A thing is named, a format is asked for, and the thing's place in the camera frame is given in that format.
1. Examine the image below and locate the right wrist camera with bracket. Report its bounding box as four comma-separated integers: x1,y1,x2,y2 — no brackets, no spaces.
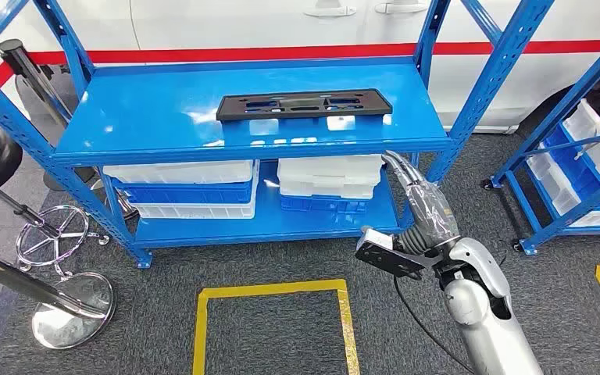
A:
354,226,438,281

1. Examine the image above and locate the long black plastic part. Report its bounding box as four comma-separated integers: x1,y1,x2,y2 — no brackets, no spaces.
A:
215,88,393,123

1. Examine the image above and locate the blue steel shelf rack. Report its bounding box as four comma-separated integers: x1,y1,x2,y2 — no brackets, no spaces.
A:
0,0,557,270
480,20,600,257

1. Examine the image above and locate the blue plastic bin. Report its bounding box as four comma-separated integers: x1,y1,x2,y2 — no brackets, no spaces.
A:
111,178,256,205
543,123,600,213
280,194,370,214

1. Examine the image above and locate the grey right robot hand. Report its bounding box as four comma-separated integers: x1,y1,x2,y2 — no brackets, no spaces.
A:
381,150,462,245

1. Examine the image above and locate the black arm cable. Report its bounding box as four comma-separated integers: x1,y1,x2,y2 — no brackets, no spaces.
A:
393,277,476,375

